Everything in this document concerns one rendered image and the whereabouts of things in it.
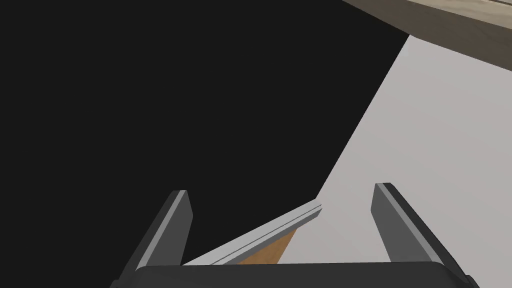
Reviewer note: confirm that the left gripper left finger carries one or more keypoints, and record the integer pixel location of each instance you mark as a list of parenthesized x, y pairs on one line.
[(172, 232)]

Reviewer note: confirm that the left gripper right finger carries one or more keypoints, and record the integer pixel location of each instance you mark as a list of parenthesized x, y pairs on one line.
[(394, 228)]

